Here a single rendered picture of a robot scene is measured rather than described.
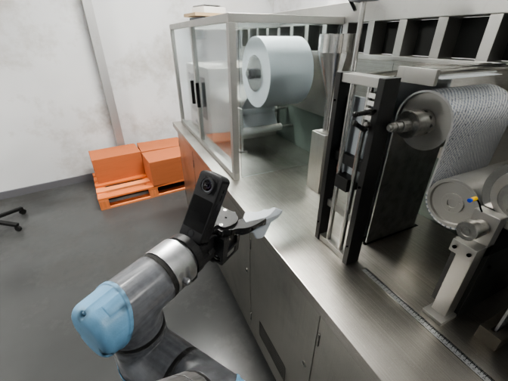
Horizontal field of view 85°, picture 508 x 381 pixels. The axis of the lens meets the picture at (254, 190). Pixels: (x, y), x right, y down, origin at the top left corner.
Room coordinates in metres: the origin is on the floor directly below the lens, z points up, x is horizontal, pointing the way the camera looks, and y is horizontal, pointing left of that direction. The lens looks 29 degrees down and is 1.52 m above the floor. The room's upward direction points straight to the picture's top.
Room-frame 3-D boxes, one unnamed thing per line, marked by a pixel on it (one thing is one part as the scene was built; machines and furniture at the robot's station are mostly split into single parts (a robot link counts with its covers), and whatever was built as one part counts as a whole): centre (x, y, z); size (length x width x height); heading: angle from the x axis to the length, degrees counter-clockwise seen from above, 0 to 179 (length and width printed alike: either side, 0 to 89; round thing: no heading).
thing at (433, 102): (0.74, -0.53, 1.34); 0.25 x 0.14 x 0.14; 115
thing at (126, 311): (0.25, 0.16, 1.21); 0.11 x 0.08 x 0.09; 149
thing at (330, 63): (1.15, -0.31, 1.19); 0.14 x 0.14 x 0.57
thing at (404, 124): (0.64, -0.34, 1.34); 0.06 x 0.03 x 0.03; 115
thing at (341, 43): (1.15, -0.31, 1.50); 0.14 x 0.14 x 0.06
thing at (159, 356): (0.24, 0.15, 1.12); 0.11 x 0.08 x 0.11; 59
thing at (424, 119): (0.67, -0.39, 1.34); 0.06 x 0.06 x 0.06; 25
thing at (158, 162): (2.91, 1.25, 0.20); 1.08 x 0.74 x 0.40; 123
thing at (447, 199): (0.61, -0.58, 1.18); 0.26 x 0.12 x 0.12; 115
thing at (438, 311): (0.47, -0.47, 1.05); 0.06 x 0.05 x 0.31; 115
